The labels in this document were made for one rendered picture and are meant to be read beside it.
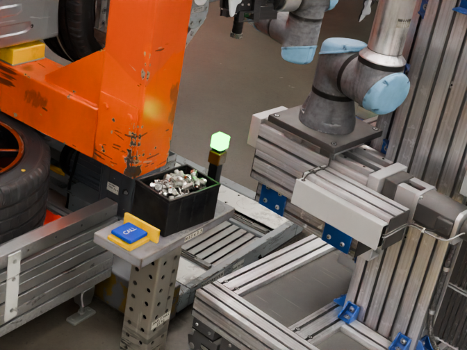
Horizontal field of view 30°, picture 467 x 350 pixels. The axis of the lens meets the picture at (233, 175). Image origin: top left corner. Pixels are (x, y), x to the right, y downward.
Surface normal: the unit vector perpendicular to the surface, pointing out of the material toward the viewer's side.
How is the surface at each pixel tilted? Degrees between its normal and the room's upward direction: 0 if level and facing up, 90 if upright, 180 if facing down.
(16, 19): 90
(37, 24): 90
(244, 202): 0
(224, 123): 0
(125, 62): 90
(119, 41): 90
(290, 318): 0
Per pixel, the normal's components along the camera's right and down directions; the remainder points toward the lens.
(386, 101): 0.51, 0.58
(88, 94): -0.57, 0.29
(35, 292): 0.80, 0.39
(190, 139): 0.17, -0.88
